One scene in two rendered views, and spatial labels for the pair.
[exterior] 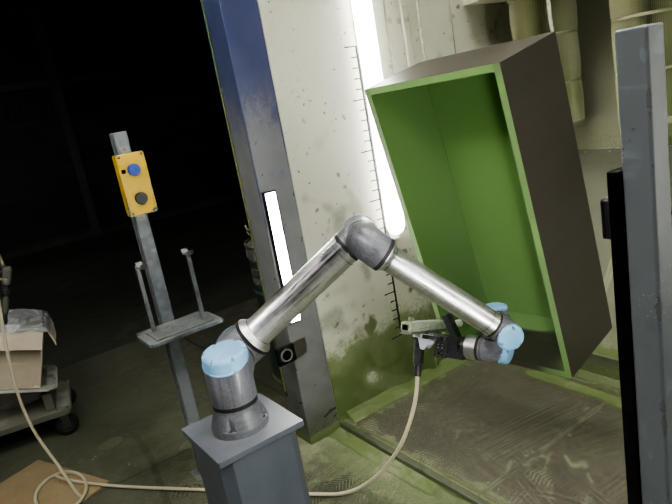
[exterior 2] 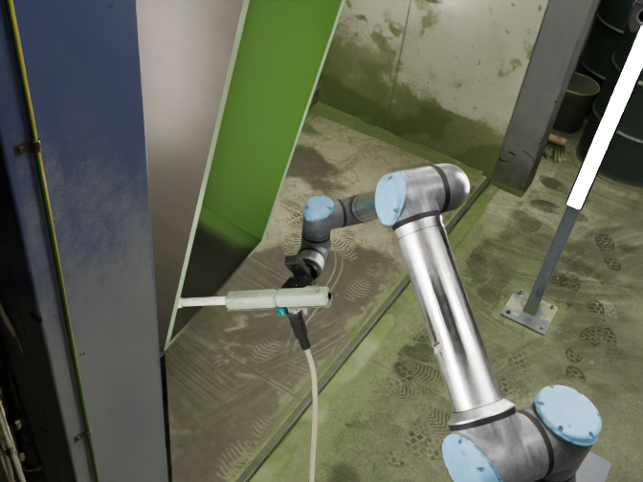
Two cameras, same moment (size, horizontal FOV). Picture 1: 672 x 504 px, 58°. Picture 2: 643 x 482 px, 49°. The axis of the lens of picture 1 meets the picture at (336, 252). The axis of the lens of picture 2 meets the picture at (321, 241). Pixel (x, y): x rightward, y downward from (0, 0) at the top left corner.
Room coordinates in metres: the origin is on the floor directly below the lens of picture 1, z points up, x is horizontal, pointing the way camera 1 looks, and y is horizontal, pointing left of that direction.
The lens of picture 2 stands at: (2.82, 0.97, 2.13)
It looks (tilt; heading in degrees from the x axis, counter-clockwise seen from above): 40 degrees down; 240
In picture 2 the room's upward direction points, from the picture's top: 8 degrees clockwise
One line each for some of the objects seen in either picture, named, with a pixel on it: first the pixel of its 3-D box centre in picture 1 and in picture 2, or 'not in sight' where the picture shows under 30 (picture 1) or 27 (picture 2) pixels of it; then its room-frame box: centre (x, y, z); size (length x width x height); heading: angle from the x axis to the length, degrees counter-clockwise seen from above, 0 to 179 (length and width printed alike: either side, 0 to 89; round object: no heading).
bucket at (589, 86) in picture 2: not in sight; (567, 103); (-0.32, -1.75, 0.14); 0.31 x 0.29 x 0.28; 33
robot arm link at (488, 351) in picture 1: (494, 349); (314, 248); (2.00, -0.50, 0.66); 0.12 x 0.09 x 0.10; 53
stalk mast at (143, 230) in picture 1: (164, 314); not in sight; (2.61, 0.81, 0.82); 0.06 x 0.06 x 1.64; 33
